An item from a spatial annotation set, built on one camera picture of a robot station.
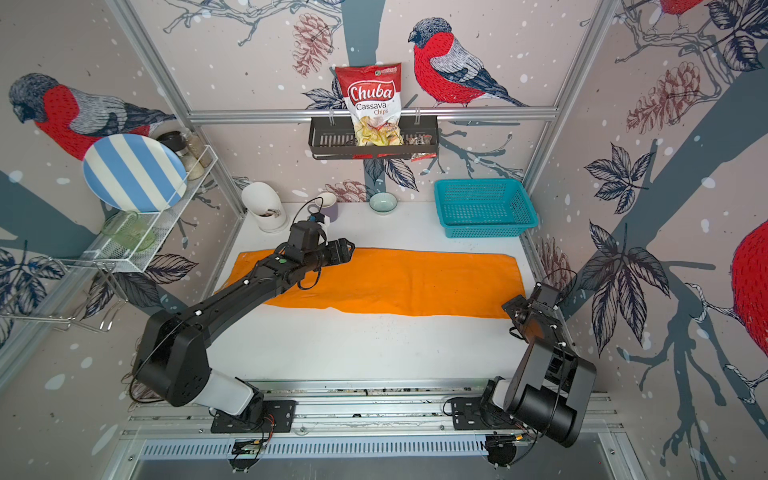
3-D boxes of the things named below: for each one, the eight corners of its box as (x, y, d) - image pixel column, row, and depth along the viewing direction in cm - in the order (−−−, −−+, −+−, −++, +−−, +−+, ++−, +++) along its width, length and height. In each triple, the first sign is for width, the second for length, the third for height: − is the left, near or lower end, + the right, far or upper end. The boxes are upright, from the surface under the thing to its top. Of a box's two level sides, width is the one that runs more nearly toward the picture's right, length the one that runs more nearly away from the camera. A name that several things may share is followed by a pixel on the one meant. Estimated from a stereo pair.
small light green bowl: (369, 212, 119) (368, 208, 117) (370, 196, 125) (370, 192, 123) (397, 212, 119) (397, 208, 117) (397, 196, 125) (397, 192, 123)
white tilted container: (253, 238, 116) (234, 207, 102) (263, 213, 125) (247, 181, 111) (286, 238, 116) (271, 207, 102) (293, 212, 125) (281, 181, 111)
